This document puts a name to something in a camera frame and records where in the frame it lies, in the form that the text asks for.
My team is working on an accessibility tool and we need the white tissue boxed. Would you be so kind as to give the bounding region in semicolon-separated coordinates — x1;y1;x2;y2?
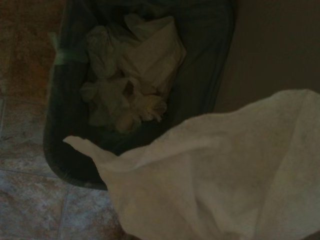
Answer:
62;89;320;240

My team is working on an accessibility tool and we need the trash bin with green liner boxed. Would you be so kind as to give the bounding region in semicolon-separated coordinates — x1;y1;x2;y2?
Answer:
42;0;236;192

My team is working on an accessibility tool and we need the crumpled white paper waste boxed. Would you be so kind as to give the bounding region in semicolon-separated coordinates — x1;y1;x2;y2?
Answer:
79;76;169;134

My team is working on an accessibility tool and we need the white paper sheet waste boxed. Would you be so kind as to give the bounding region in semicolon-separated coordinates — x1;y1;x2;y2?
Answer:
119;13;189;96

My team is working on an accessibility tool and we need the crumpled translucent plastic bag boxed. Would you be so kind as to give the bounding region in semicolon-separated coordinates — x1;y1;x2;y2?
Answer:
84;24;124;81

